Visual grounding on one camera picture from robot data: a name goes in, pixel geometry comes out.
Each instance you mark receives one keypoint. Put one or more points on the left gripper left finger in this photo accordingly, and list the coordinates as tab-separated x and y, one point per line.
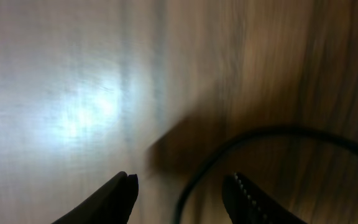
111	203

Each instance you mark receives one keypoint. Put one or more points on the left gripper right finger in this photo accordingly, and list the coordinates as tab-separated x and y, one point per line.
246	203

